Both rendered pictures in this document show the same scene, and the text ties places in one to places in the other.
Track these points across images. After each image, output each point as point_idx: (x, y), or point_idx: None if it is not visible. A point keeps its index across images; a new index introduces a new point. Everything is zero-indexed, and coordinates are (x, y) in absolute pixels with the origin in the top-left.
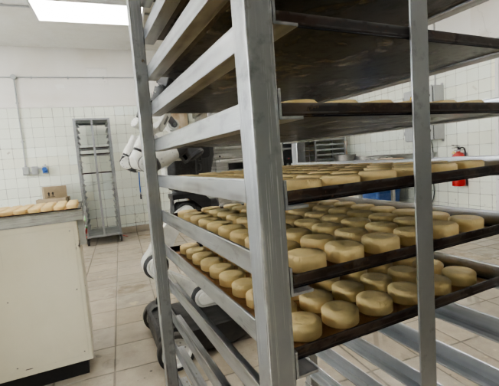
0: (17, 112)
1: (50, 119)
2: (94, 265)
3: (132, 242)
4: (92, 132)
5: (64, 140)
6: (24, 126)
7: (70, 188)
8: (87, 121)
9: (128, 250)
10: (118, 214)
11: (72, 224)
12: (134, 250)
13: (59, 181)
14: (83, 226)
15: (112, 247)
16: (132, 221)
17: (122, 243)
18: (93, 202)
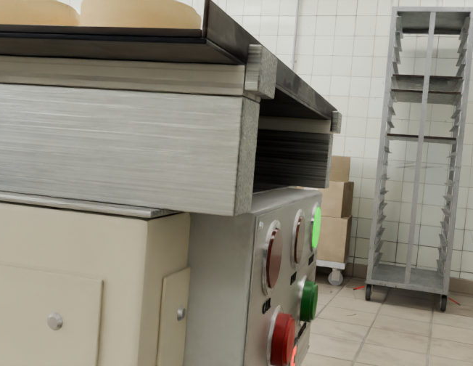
0: (297, 4)
1: (351, 20)
2: (365, 362)
3: (468, 323)
4: (431, 40)
5: (368, 65)
6: (302, 33)
7: (358, 168)
8: (424, 20)
9: (457, 347)
10: (447, 245)
11: (99, 245)
12: None
13: (340, 149)
14: (244, 301)
15: (417, 322)
16: None
17: (445, 320)
18: (398, 206)
